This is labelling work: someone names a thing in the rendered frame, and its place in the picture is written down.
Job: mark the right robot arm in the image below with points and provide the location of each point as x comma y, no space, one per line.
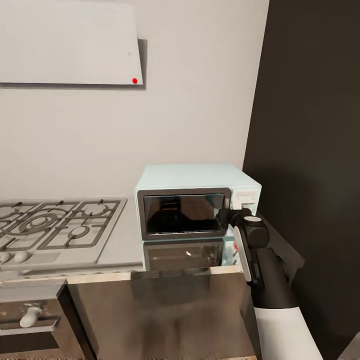
282,329

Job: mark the microwave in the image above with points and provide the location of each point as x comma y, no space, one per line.
177,201

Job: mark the range hood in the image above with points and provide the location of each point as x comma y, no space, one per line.
68,42

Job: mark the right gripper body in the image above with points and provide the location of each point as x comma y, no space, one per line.
227,214

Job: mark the burner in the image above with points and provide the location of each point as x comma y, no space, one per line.
53,233

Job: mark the oven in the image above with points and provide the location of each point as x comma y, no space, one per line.
42,323

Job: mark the fridge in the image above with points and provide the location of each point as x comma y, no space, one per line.
303,147

